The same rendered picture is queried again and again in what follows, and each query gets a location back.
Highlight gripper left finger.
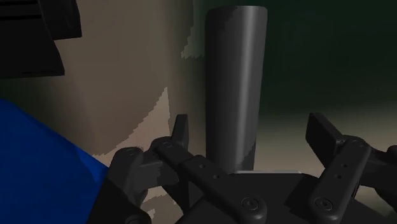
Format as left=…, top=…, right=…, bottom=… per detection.
left=87, top=113, right=268, bottom=224

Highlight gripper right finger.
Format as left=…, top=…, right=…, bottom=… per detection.
left=305, top=112, right=397, bottom=224

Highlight dark grey cylinder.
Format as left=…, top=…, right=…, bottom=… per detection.
left=204, top=5, right=268, bottom=174

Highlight blue block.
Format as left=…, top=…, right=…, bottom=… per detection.
left=0, top=99, right=109, bottom=224

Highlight black angular object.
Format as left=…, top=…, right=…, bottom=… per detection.
left=0, top=0, right=83, bottom=80

